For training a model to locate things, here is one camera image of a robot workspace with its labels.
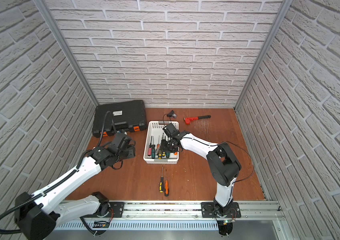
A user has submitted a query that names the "pink handle screwdriver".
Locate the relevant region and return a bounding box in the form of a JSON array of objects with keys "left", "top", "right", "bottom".
[{"left": 147, "top": 137, "right": 153, "bottom": 157}]

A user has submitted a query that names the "orange handle screwdriver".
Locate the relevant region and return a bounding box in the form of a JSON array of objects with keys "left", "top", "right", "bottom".
[{"left": 164, "top": 175, "right": 169, "bottom": 197}]

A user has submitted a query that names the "green handle screwdriver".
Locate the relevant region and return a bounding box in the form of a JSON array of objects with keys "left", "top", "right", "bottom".
[{"left": 150, "top": 136, "right": 155, "bottom": 159}]

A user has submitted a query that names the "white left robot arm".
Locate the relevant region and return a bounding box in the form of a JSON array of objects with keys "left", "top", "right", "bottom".
[{"left": 0, "top": 131, "right": 135, "bottom": 240}]

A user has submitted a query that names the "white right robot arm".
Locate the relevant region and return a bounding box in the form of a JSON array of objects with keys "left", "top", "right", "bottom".
[{"left": 161, "top": 123, "right": 254, "bottom": 219}]

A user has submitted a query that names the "white plastic bin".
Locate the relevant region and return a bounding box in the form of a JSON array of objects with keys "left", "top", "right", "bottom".
[{"left": 143, "top": 120, "right": 179, "bottom": 165}]

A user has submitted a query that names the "red pipe wrench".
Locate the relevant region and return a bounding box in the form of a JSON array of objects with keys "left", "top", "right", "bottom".
[{"left": 184, "top": 115, "right": 211, "bottom": 125}]

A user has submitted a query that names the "small black tool part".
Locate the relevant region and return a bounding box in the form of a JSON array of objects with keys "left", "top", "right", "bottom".
[{"left": 167, "top": 110, "right": 177, "bottom": 118}]

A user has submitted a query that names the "black plastic tool case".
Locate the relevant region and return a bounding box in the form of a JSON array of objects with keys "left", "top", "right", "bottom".
[{"left": 92, "top": 100, "right": 147, "bottom": 138}]

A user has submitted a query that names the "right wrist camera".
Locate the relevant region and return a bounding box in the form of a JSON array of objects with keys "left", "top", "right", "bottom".
[{"left": 163, "top": 123, "right": 180, "bottom": 138}]

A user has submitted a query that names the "aluminium mounting rail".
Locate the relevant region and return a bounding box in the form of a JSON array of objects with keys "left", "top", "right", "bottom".
[{"left": 39, "top": 199, "right": 286, "bottom": 222}]

